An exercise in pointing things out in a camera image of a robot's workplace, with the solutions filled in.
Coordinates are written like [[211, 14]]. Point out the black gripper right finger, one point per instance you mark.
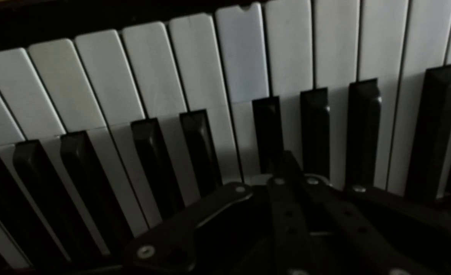
[[377, 229]]

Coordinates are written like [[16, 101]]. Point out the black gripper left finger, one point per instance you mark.
[[218, 218]]

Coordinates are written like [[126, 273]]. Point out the black upright piano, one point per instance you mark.
[[198, 76]]

